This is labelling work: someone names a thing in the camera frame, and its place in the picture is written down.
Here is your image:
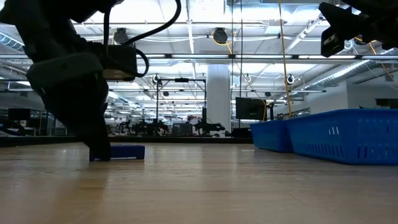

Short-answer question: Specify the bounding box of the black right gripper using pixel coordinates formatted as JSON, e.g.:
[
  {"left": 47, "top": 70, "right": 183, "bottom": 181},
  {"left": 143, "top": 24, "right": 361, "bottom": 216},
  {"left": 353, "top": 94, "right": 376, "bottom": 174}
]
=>
[{"left": 318, "top": 2, "right": 371, "bottom": 58}]

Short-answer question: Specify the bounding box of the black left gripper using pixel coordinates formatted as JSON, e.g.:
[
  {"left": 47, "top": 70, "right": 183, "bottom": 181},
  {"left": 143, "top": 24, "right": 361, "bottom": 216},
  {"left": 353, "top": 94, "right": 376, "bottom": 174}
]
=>
[{"left": 26, "top": 52, "right": 112, "bottom": 162}]

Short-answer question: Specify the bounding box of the dark blue charger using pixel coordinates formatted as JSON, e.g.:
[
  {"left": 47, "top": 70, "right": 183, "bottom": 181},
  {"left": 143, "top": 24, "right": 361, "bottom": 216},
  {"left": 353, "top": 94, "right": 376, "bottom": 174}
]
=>
[{"left": 89, "top": 144, "right": 146, "bottom": 162}]

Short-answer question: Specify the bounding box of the dark office chair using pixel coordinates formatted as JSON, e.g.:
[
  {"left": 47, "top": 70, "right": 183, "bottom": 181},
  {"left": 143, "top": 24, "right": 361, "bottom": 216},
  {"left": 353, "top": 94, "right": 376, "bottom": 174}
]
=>
[{"left": 172, "top": 123, "right": 193, "bottom": 137}]

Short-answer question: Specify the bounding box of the small black monitor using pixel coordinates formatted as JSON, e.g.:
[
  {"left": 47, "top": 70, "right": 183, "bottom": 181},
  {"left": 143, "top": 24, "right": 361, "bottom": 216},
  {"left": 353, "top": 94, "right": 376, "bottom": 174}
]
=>
[{"left": 7, "top": 108, "right": 31, "bottom": 121}]

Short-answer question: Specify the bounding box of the blue plastic basket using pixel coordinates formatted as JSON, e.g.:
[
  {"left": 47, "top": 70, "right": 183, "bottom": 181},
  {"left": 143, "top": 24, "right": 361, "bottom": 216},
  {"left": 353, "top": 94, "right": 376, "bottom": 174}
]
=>
[
  {"left": 249, "top": 119, "right": 295, "bottom": 153},
  {"left": 285, "top": 108, "right": 398, "bottom": 166}
]

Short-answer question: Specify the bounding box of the white building column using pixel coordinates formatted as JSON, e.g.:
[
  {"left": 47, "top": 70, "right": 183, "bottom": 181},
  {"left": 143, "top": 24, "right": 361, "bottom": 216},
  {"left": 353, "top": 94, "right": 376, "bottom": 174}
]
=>
[{"left": 206, "top": 63, "right": 233, "bottom": 133}]

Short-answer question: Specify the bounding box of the silver ventilation duct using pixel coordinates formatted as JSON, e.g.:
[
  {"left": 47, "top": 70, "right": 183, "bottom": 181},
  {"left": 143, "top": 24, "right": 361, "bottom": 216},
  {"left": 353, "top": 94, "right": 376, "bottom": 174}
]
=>
[{"left": 306, "top": 58, "right": 371, "bottom": 91}]

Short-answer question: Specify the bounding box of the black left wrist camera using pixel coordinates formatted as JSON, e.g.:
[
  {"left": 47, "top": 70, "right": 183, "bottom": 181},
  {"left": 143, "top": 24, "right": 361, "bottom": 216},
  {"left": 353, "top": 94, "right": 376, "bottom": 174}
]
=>
[{"left": 102, "top": 45, "right": 138, "bottom": 82}]

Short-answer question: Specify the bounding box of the yellow hanging cable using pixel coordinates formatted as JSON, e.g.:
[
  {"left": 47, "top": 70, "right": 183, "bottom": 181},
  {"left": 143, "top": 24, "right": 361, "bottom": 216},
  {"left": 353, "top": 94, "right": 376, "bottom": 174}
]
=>
[{"left": 278, "top": 0, "right": 293, "bottom": 118}]

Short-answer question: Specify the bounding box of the black ceiling cable reel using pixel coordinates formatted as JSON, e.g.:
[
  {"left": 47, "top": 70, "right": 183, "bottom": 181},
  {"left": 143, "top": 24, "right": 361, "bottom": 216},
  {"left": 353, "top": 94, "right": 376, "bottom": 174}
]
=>
[
  {"left": 213, "top": 27, "right": 228, "bottom": 45},
  {"left": 113, "top": 27, "right": 130, "bottom": 44}
]

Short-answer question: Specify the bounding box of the black camera cable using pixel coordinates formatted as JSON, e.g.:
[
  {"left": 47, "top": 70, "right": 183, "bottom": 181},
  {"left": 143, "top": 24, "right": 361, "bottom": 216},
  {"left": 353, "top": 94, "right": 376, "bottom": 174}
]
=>
[{"left": 104, "top": 0, "right": 183, "bottom": 78}]

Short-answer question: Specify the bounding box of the black background rig frame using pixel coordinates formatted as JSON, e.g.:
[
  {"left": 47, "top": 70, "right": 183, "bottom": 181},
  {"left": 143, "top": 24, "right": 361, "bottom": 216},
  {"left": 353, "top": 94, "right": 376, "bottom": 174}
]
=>
[{"left": 155, "top": 77, "right": 208, "bottom": 138}]

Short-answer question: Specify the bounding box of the black aluminium table frame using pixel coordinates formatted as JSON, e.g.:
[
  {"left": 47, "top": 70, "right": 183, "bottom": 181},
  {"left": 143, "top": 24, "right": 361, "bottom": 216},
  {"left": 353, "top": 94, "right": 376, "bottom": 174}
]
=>
[{"left": 0, "top": 135, "right": 253, "bottom": 147}]

